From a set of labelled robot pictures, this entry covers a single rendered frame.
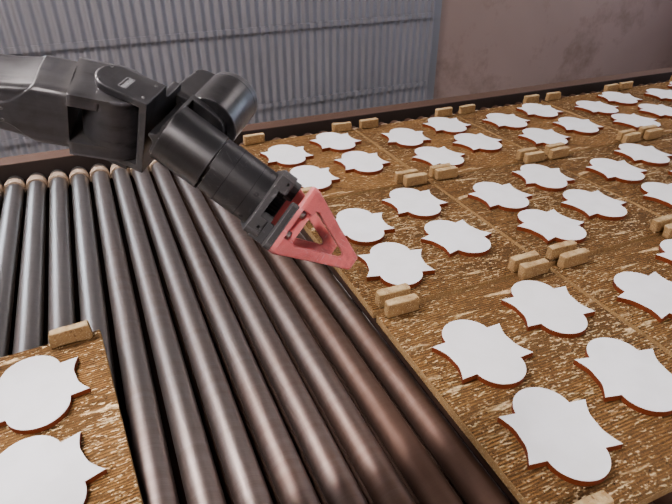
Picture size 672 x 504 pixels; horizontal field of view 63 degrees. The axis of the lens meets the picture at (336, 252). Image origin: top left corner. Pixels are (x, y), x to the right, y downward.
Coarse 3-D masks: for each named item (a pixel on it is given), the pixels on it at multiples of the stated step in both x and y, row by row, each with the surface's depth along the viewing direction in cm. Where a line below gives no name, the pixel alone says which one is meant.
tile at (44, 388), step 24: (24, 360) 78; (48, 360) 78; (72, 360) 78; (0, 384) 74; (24, 384) 74; (48, 384) 74; (72, 384) 74; (0, 408) 70; (24, 408) 70; (48, 408) 70; (24, 432) 67
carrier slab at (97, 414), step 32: (32, 352) 80; (64, 352) 80; (96, 352) 80; (96, 384) 75; (96, 416) 70; (0, 448) 66; (96, 448) 66; (128, 448) 66; (96, 480) 62; (128, 480) 62
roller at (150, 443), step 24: (96, 168) 142; (96, 192) 132; (120, 240) 113; (120, 264) 104; (120, 288) 97; (120, 312) 91; (120, 336) 86; (120, 360) 83; (144, 360) 82; (144, 384) 77; (144, 408) 73; (144, 432) 70; (144, 456) 67; (168, 456) 69; (144, 480) 64; (168, 480) 65
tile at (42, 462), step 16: (80, 432) 67; (16, 448) 65; (32, 448) 65; (48, 448) 65; (64, 448) 65; (80, 448) 65; (0, 464) 63; (16, 464) 63; (32, 464) 63; (48, 464) 63; (64, 464) 63; (80, 464) 63; (0, 480) 61; (16, 480) 61; (32, 480) 61; (48, 480) 61; (64, 480) 61; (80, 480) 61; (0, 496) 60; (16, 496) 60; (32, 496) 60; (48, 496) 60; (64, 496) 60; (80, 496) 60
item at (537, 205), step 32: (544, 160) 143; (448, 192) 127; (480, 192) 125; (512, 192) 125; (544, 192) 127; (576, 192) 125; (608, 192) 127; (512, 224) 114; (544, 224) 112; (576, 224) 112; (608, 224) 114; (640, 224) 114; (544, 256) 103
